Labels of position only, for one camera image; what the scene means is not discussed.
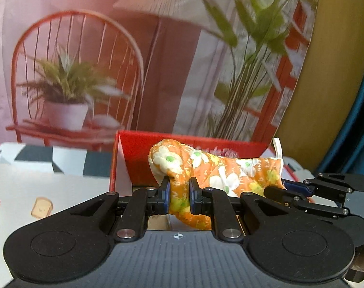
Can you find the white food-print table cover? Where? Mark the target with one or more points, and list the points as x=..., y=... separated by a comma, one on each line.
x=35, y=192

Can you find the printed room-scene backdrop cloth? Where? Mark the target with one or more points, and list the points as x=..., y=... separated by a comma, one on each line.
x=176, y=66

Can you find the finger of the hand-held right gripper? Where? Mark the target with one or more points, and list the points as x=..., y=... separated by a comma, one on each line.
x=296, y=187
x=278, y=194

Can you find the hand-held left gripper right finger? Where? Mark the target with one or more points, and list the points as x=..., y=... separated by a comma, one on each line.
x=192, y=196

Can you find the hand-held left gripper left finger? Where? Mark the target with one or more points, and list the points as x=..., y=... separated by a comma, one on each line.
x=166, y=196

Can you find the orange floral cloth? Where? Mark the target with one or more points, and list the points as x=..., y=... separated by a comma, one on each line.
x=227, y=168

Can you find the red cardboard box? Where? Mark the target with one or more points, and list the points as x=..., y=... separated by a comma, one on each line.
x=131, y=148

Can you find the blue curved object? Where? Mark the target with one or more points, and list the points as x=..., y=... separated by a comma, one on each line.
x=349, y=132

